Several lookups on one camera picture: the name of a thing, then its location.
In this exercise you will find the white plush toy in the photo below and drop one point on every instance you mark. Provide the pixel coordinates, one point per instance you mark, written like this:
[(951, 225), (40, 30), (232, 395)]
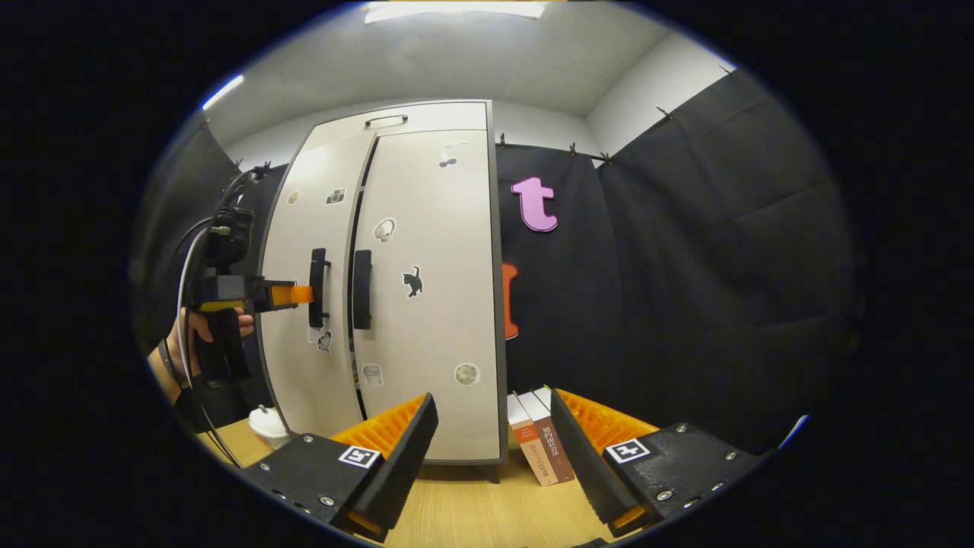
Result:
[(268, 428)]

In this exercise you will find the white shoe cabinet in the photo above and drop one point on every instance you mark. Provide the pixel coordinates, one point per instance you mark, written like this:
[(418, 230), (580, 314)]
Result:
[(426, 116)]

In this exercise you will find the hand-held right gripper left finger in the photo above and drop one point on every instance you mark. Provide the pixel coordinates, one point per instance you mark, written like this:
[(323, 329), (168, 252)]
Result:
[(399, 464)]

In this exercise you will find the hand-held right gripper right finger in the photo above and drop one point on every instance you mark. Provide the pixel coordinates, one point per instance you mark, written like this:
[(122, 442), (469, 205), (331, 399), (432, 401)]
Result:
[(586, 464)]

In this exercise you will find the small ceiling light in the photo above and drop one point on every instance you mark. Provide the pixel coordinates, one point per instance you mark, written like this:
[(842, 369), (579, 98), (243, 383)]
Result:
[(223, 91)]

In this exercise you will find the white cabinet door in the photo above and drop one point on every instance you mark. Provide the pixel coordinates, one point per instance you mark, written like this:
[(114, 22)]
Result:
[(441, 335), (304, 221)]

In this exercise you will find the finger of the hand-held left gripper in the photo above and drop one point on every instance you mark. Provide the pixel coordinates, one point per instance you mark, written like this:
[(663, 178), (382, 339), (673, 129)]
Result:
[(303, 294)]

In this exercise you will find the black backdrop cloth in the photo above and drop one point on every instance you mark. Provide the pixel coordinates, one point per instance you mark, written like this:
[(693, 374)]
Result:
[(685, 266)]

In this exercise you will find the large ceiling light panel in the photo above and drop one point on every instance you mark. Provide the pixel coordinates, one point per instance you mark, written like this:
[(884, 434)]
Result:
[(456, 9)]

